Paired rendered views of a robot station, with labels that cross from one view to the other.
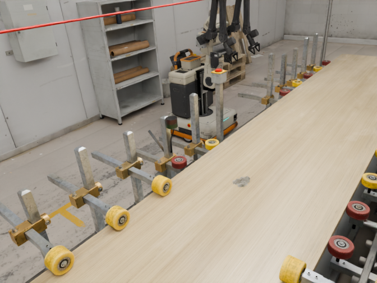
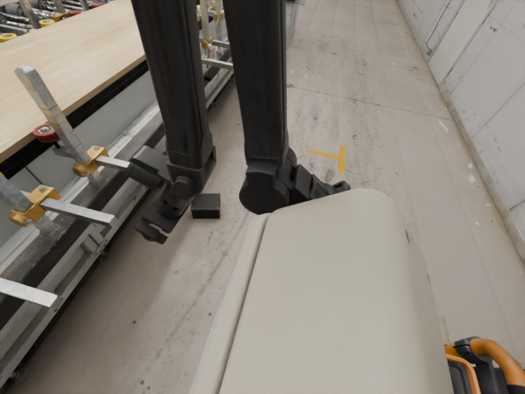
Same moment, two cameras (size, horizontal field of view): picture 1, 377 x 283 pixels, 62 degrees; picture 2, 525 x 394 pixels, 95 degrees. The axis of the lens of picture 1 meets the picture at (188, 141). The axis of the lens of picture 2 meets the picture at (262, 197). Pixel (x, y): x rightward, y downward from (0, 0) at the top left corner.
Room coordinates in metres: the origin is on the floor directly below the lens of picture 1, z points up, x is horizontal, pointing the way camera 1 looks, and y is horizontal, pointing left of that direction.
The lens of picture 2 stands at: (3.34, -0.45, 1.52)
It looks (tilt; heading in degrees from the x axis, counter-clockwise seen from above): 51 degrees down; 147
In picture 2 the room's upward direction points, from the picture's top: 8 degrees clockwise
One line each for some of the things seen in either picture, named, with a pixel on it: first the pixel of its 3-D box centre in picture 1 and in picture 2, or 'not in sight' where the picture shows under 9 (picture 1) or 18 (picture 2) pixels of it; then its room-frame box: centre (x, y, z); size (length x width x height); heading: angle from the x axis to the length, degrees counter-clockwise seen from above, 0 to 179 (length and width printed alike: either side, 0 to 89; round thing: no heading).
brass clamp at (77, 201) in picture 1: (86, 194); not in sight; (1.10, 0.46, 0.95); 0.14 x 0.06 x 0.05; 139
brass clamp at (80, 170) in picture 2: (267, 99); (91, 161); (2.43, -0.68, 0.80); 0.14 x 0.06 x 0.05; 139
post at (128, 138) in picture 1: (134, 174); (219, 25); (1.30, 0.28, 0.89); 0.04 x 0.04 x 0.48; 49
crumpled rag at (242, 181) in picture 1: (242, 179); not in sight; (1.16, -0.23, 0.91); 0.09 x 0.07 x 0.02; 116
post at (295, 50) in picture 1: (293, 74); not in sight; (2.82, -1.02, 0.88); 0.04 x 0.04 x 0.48; 49
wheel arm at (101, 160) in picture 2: (261, 99); (105, 162); (2.45, -0.63, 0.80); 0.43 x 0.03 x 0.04; 49
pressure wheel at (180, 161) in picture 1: (179, 168); not in sight; (1.39, 0.06, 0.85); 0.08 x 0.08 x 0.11
